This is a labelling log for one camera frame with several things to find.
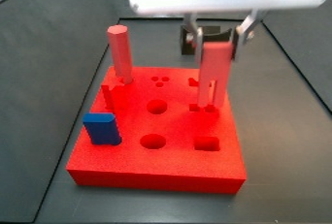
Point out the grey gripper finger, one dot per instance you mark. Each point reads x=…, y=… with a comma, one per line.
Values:
x=243, y=31
x=192, y=37

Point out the red double-square peg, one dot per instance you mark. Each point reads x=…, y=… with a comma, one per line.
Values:
x=214, y=76

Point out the red foam peg board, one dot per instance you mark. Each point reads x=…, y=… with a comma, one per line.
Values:
x=177, y=147

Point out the black curved-top block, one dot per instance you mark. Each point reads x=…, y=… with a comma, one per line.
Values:
x=214, y=34

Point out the pink octagonal tall peg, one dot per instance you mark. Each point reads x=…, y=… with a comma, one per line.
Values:
x=121, y=51

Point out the red star peg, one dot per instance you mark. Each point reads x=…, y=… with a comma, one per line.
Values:
x=115, y=96

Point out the blue rounded block peg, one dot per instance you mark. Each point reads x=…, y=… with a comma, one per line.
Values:
x=103, y=129

